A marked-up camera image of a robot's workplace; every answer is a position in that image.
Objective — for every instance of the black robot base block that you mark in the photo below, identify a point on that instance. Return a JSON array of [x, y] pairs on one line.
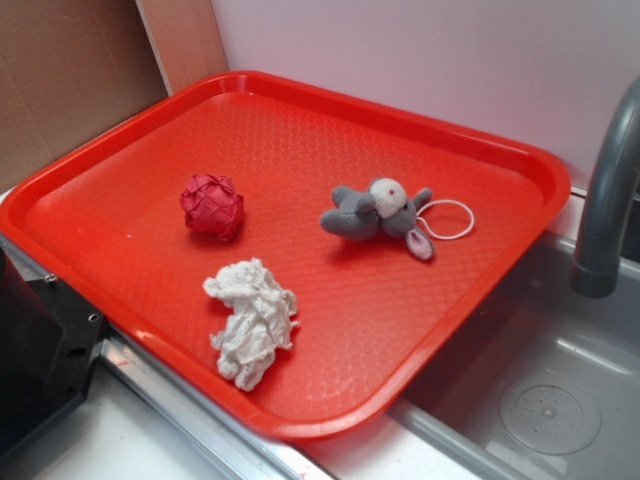
[[50, 340]]

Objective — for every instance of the red plastic tray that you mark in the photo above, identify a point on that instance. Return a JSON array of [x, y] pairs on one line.
[[107, 219]]

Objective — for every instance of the gray plush bunny toy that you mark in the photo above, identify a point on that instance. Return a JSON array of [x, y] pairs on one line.
[[385, 207]]

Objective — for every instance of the crumpled white cloth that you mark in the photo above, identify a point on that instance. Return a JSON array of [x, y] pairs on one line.
[[261, 322]]

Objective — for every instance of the red folded paper ball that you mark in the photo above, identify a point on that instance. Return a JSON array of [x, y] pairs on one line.
[[212, 205]]

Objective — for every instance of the gray plastic sink basin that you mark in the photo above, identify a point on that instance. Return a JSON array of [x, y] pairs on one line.
[[539, 382]]

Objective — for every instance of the gray plastic faucet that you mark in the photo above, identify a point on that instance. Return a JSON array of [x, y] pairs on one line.
[[609, 226]]

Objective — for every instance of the brown cardboard panel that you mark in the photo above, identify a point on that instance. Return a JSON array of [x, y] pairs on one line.
[[71, 70]]

